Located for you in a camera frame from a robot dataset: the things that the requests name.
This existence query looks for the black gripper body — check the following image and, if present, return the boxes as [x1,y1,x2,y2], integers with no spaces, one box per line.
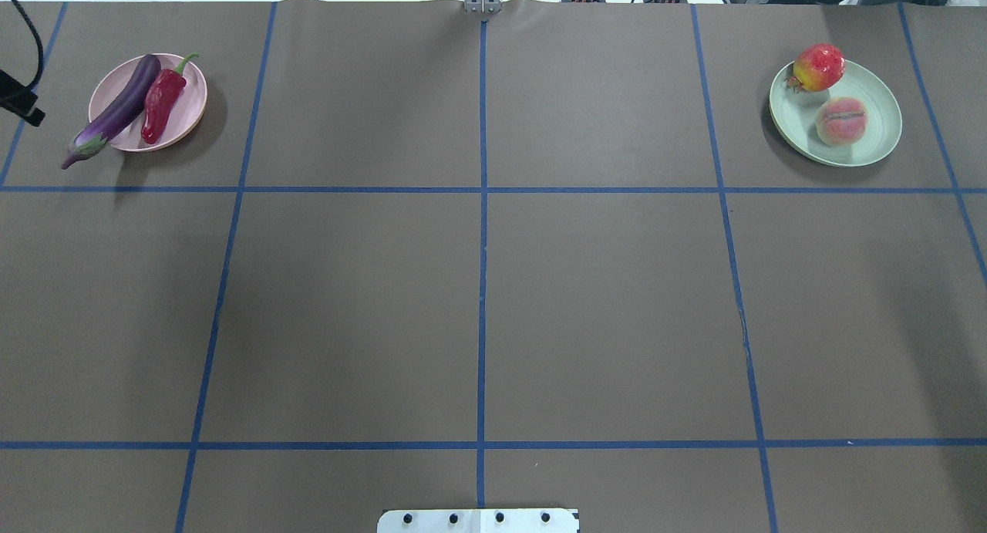
[1,70,45,127]

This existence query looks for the purple eggplant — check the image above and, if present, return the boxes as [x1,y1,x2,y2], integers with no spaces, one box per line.
[60,54,162,170]

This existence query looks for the red chili pepper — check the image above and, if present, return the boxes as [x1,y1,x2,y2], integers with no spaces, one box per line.
[140,52,199,145]

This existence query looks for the red yellow pomegranate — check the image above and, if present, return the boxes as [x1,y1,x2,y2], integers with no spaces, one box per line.
[786,43,845,93]

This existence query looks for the pink green peach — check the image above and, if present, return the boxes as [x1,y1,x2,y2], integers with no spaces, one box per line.
[815,96,868,147]

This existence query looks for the green plate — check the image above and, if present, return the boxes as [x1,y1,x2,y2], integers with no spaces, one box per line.
[768,61,903,167]

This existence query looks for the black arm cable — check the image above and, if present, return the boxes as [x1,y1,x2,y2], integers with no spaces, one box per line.
[0,0,45,94]

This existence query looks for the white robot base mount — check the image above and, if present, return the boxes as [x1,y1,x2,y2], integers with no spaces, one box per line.
[376,508,581,532]

